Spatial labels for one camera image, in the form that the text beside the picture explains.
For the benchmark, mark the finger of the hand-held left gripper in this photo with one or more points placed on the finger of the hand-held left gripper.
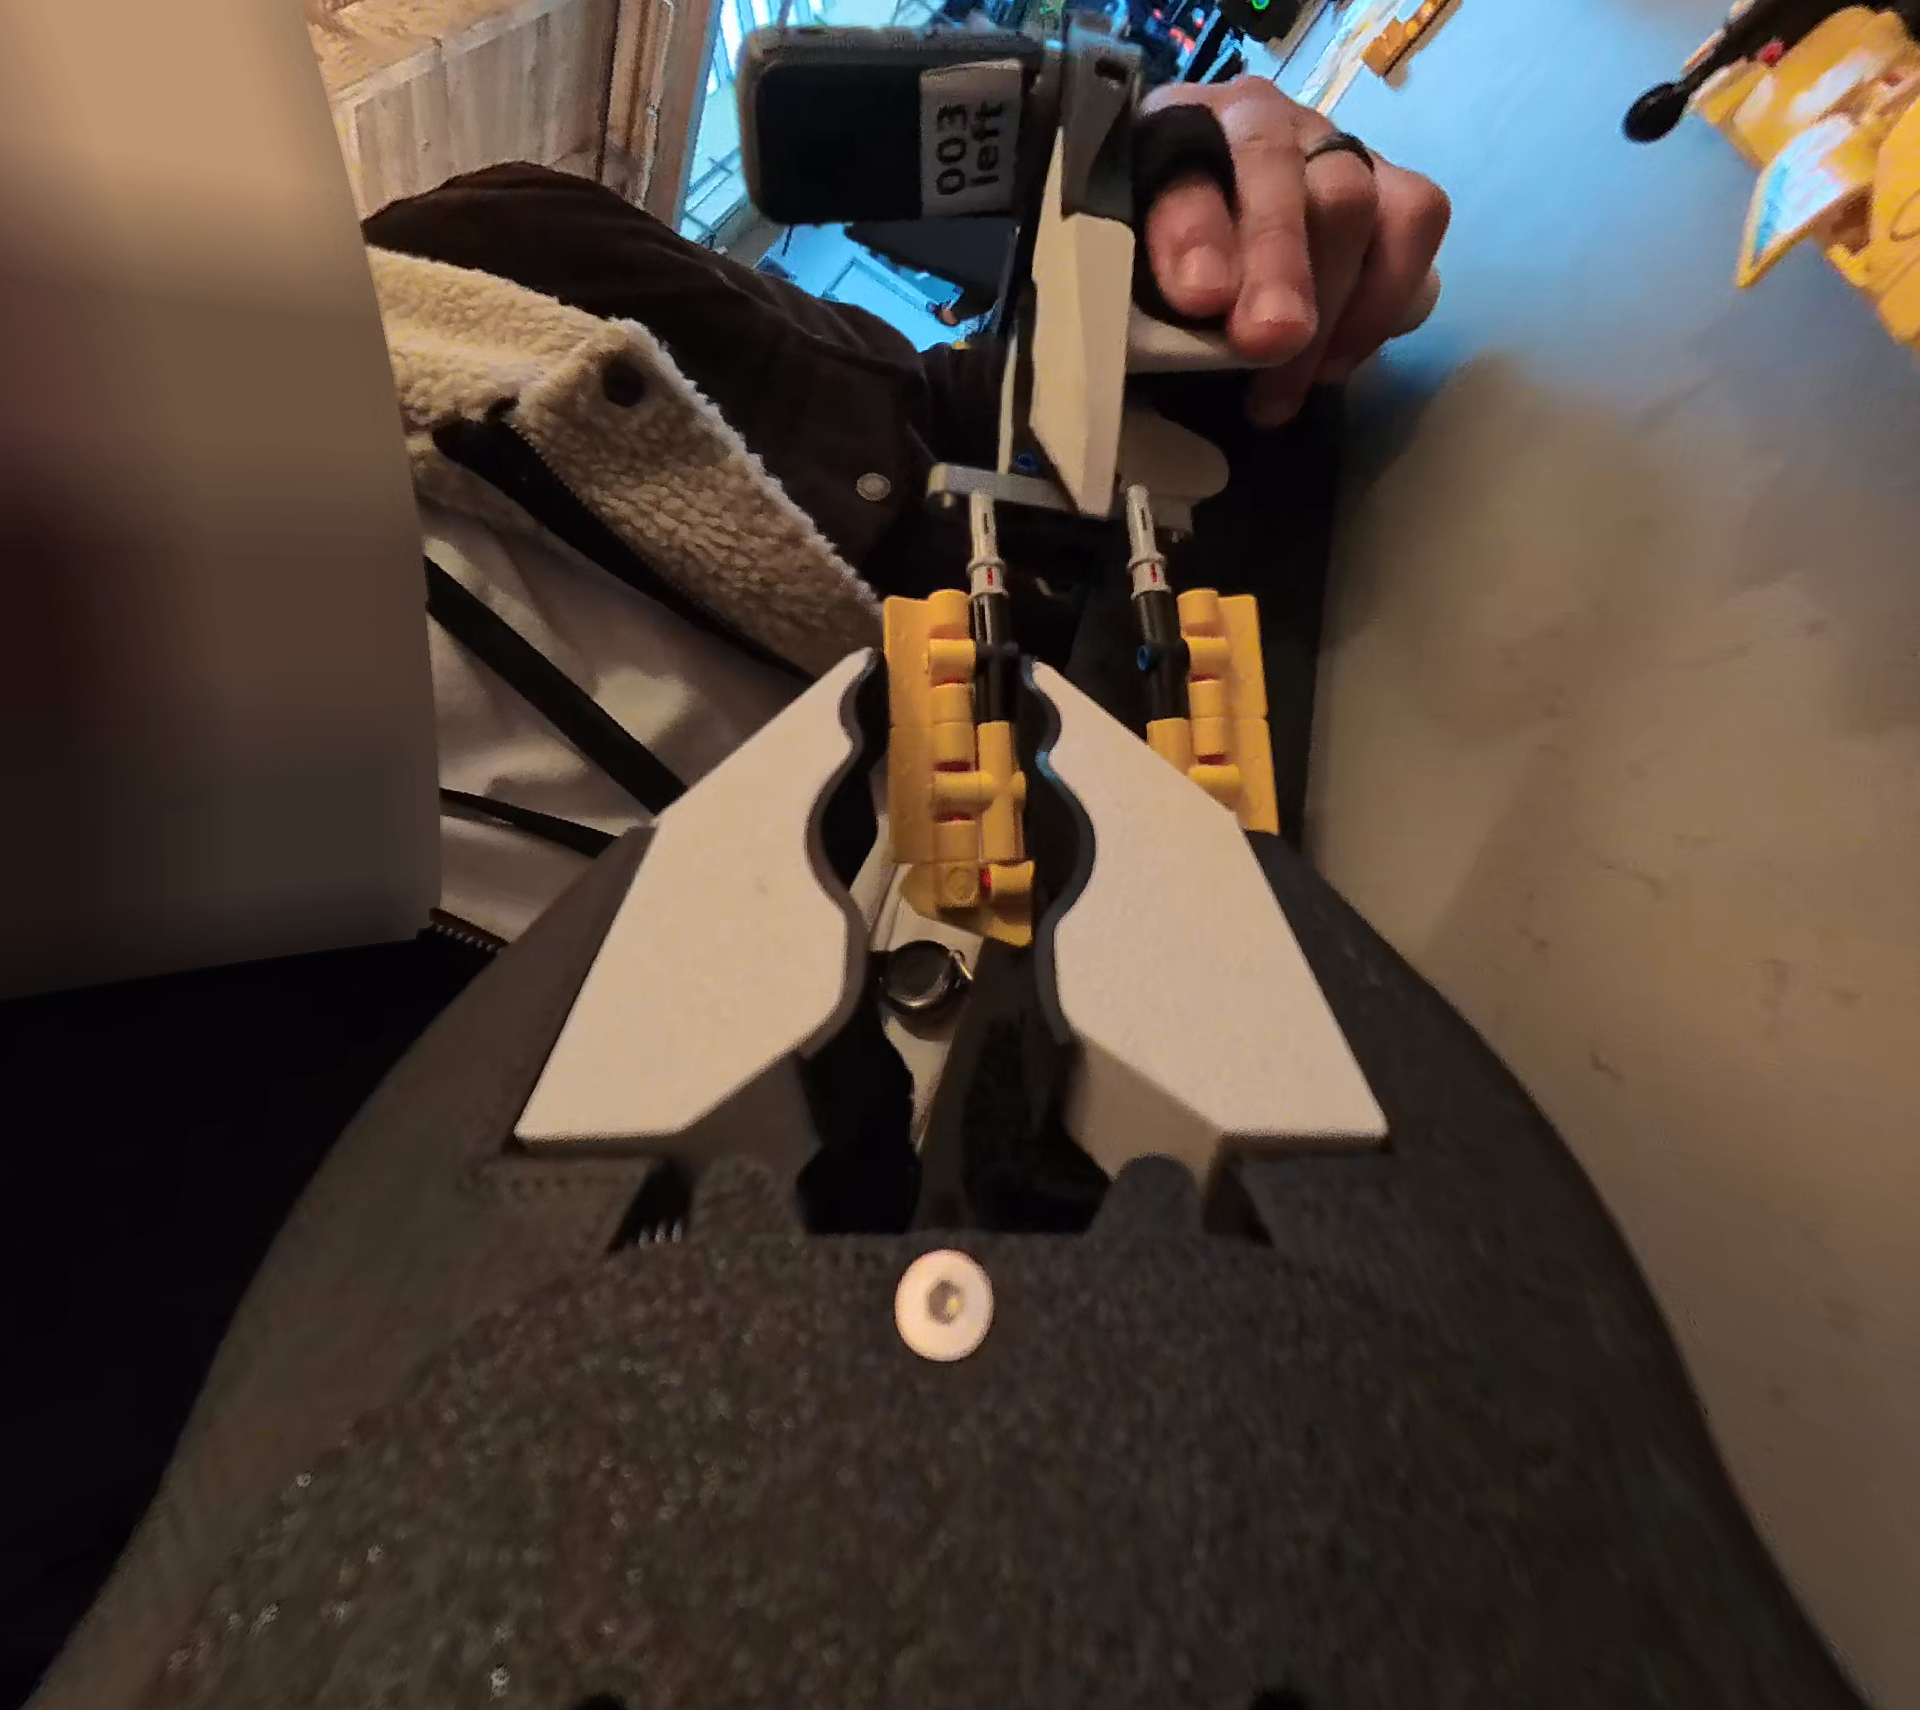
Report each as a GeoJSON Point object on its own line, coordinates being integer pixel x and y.
{"type": "Point", "coordinates": [1020, 405]}
{"type": "Point", "coordinates": [1080, 361]}

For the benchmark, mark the white striped shirt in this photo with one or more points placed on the white striped shirt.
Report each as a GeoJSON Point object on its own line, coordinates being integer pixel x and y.
{"type": "Point", "coordinates": [511, 720]}

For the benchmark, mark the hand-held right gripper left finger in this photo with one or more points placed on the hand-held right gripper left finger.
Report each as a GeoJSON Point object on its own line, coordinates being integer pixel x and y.
{"type": "Point", "coordinates": [704, 990]}

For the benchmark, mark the yellow toy brick car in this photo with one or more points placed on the yellow toy brick car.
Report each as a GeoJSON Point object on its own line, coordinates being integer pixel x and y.
{"type": "Point", "coordinates": [1831, 90]}

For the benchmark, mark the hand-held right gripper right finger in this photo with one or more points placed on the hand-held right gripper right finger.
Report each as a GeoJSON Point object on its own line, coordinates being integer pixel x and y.
{"type": "Point", "coordinates": [1214, 990]}

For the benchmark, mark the small yellow brick piece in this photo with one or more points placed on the small yellow brick piece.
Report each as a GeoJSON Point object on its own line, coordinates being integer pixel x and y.
{"type": "Point", "coordinates": [1419, 30]}

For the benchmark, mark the brown fleece-lined jacket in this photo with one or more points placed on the brown fleece-lined jacket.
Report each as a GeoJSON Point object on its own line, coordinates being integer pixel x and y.
{"type": "Point", "coordinates": [675, 284]}

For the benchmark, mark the person's left hand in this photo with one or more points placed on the person's left hand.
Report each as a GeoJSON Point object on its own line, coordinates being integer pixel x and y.
{"type": "Point", "coordinates": [1320, 241]}

